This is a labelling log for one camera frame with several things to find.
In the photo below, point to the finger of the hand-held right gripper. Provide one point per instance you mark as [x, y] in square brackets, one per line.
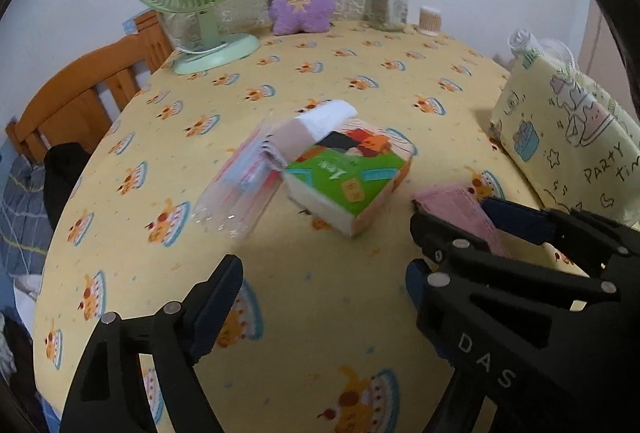
[520, 220]
[450, 258]

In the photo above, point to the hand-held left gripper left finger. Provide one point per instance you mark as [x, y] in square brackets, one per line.
[207, 320]

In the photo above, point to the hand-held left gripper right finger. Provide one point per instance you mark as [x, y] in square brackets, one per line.
[415, 285]

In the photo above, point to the pink face mask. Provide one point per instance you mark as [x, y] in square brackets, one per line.
[445, 203]

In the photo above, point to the colourful tissue pack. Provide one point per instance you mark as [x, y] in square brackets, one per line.
[340, 193]

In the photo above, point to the plastic pack of face masks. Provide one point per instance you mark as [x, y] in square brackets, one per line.
[230, 203]

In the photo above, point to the white standing fan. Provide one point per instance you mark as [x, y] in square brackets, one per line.
[525, 40]

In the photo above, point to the white beige rolled cloth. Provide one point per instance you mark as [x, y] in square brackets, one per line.
[327, 118]

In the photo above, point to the beige wooden door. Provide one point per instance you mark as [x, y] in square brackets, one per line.
[600, 48]

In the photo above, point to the black garment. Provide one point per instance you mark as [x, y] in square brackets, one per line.
[62, 178]

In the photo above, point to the yellow printed tablecloth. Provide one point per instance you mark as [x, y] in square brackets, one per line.
[350, 78]

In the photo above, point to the grey plaid pillow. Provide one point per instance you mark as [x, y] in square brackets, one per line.
[20, 213]

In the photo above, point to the glass jar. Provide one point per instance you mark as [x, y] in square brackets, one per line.
[387, 5]

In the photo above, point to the wooden chair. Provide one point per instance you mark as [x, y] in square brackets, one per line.
[75, 98]

